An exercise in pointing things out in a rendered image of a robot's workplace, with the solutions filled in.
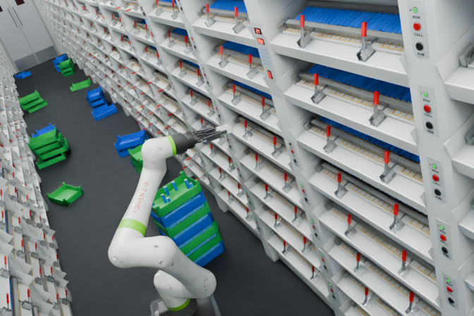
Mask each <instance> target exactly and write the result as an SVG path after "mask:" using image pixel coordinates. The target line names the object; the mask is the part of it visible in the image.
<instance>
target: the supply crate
mask: <svg viewBox="0 0 474 316"><path fill-rule="evenodd" d="M180 174H181V176H179V177H178V178H176V179H175V180H173V181H175V183H176V186H177V188H178V190H175V189H174V186H173V184H172V182H170V183H168V184H166V185H165V186H166V187H167V189H168V191H169V194H170V195H169V196H167V194H166V192H165V190H164V187H162V188H160V189H159V190H158V191H157V194H156V196H155V198H154V205H153V206H152V209H151V210H152V211H153V212H154V213H155V214H156V215H158V216H159V217H160V218H162V217H163V216H165V215H166V214H168V213H170V212H171V211H172V210H174V209H176V208H177V207H178V206H180V205H182V204H183V203H184V202H186V201H187V200H189V199H191V198H192V197H193V196H195V195H197V194H198V193H199V192H201V191H202V189H201V186H200V184H199V181H198V180H197V179H196V180H193V179H191V178H189V177H188V176H186V175H185V174H184V172H183V171H181V172H180ZM185 179H187V181H188V184H189V183H191V182H192V184H193V186H194V187H192V188H189V189H187V186H186V184H185V181H184V180H185ZM189 185H190V184H189ZM161 194H164V196H165V198H167V197H170V200H171V202H168V201H167V199H166V201H167V203H166V204H164V201H163V199H162V197H161Z"/></svg>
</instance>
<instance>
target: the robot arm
mask: <svg viewBox="0 0 474 316"><path fill-rule="evenodd" d="M232 132H233V126H230V125H229V124H226V125H223V126H219V127H216V128H215V126H214V127H210V128H205V129H202V130H196V131H193V134H192V133H191V132H187V133H178V132H176V134H173V135H169V136H166V137H163V138H152V139H149V140H147V141H146V142H145V143H144V144H143V146H142V149H141V152H142V159H143V168H142V173H141V176H140V180H139V183H138V187H137V189H136V191H135V194H134V196H133V199H132V200H131V202H130V205H129V207H128V209H127V210H126V213H125V214H124V216H123V218H122V220H121V223H120V224H119V226H118V228H117V230H116V233H115V235H114V237H113V240H112V242H111V245H110V246H109V251H108V256H109V259H110V261H111V263H112V264H113V265H114V266H116V267H119V268H129V267H151V268H155V269H159V271H158V272H157V273H156V275H155V276H154V285H155V287H156V289H157V291H158V293H159V295H160V297H161V298H162V300H163V301H162V302H159V303H158V304H157V305H158V309H157V310H156V312H155V313H154V314H153V315H150V316H192V315H193V313H194V312H195V311H196V308H197V301H196V298H208V297H209V296H211V295H212V294H213V293H214V290H215V288H216V285H217V282H216V279H215V276H214V275H213V273H211V271H209V270H207V269H204V268H202V267H201V266H199V265H197V264H195V263H194V262H193V261H192V260H190V259H189V258H188V257H186V256H185V255H184V254H183V253H182V252H181V250H180V249H179V248H178V246H177V245H176V244H175V243H174V241H173V240H171V239H170V238H169V237H166V236H155V237H149V238H145V234H146V230H147V225H148V221H149V218H150V212H151V209H152V205H153V202H154V198H155V196H156V194H157V191H158V188H159V186H160V183H161V182H162V179H163V177H164V175H165V173H166V158H169V157H172V156H174V155H177V154H180V155H181V157H182V156H183V153H185V152H187V150H188V149H191V148H194V147H195V144H196V143H201V142H203V144H206V143H207V142H210V141H213V140H216V139H219V138H221V136H222V135H225V134H228V133H232Z"/></svg>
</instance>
